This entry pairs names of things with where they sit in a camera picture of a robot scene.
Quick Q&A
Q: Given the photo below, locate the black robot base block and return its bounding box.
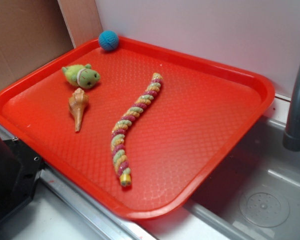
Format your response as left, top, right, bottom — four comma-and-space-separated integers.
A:
0, 138, 42, 224

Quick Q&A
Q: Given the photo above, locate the red plastic tray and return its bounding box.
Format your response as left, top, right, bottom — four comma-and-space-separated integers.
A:
0, 37, 275, 220

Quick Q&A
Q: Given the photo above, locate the orange conch seashell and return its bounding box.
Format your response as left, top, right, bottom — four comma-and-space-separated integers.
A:
68, 88, 89, 132

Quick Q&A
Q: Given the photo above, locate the green plush toy animal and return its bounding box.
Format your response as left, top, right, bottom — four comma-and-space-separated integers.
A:
61, 64, 100, 90

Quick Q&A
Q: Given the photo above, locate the blue knitted ball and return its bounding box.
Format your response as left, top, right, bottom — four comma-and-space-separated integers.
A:
98, 30, 119, 51

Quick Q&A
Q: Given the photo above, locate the grey sink basin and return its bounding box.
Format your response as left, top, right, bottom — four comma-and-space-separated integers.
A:
141, 117, 300, 240

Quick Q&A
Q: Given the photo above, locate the brown cardboard panel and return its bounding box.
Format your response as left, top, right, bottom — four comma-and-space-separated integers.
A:
0, 0, 73, 90

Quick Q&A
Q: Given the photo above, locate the multicolored twisted rope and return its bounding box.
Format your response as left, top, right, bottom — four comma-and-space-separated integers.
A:
110, 72, 164, 188

